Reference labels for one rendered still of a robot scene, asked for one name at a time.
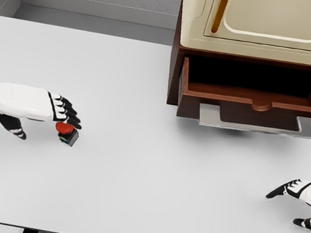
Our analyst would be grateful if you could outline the brown wooden cabinet base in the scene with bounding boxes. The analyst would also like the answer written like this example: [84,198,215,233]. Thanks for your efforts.
[161,0,311,131]

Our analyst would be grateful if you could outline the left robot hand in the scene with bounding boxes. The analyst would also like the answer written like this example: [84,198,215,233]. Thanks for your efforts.
[0,81,88,150]

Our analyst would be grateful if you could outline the cream cabinet body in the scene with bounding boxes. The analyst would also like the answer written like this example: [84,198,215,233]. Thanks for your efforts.
[174,0,311,70]

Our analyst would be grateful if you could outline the cream cabinet door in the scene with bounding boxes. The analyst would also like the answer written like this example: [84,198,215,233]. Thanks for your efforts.
[202,0,311,56]

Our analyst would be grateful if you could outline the red button switch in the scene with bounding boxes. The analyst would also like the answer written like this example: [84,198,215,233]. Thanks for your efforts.
[52,120,82,149]

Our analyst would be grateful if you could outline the golden door handle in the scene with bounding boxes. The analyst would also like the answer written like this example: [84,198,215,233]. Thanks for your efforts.
[210,0,231,36]

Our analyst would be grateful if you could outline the grey metal drawer handle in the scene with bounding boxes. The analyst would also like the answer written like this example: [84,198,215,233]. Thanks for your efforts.
[196,98,311,146]

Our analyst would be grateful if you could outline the brown wooden drawer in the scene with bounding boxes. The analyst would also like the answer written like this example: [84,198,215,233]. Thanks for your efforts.
[173,50,311,141]

